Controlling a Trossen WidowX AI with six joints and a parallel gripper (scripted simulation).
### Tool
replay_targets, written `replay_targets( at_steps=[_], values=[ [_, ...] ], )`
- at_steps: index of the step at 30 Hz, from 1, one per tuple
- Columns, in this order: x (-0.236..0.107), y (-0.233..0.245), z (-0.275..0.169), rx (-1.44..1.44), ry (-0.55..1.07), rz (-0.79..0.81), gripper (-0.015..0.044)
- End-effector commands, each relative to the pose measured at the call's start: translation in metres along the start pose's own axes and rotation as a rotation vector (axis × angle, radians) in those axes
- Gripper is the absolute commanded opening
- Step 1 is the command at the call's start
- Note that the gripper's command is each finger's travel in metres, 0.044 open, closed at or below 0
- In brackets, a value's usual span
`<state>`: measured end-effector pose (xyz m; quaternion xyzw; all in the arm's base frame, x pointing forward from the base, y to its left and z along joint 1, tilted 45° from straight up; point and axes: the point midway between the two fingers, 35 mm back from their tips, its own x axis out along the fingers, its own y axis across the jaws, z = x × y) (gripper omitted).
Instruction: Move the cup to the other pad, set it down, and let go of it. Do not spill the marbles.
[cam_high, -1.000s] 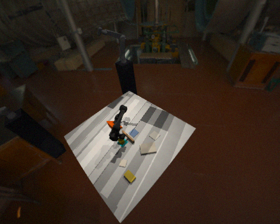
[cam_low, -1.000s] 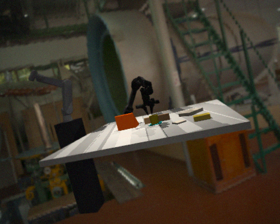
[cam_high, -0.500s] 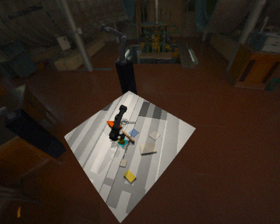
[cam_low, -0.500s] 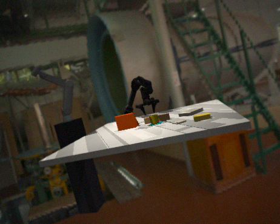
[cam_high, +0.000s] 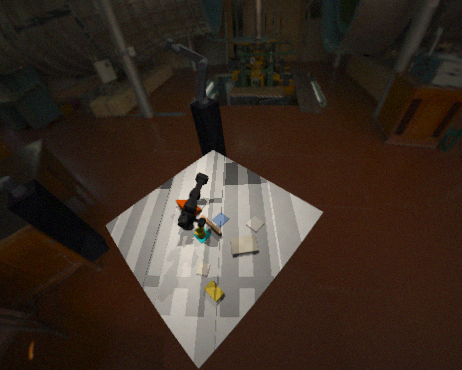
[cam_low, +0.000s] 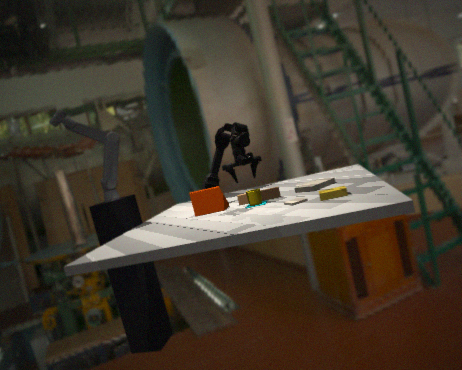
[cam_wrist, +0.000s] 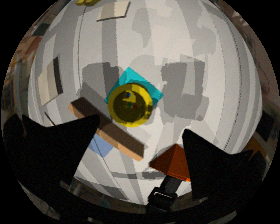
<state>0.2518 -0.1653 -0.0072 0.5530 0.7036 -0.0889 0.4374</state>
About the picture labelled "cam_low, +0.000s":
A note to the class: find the yellow rectangular block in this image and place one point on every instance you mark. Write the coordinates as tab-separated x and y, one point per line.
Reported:
333	193

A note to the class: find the brown wooden bar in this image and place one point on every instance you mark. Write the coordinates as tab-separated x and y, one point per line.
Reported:
265	194

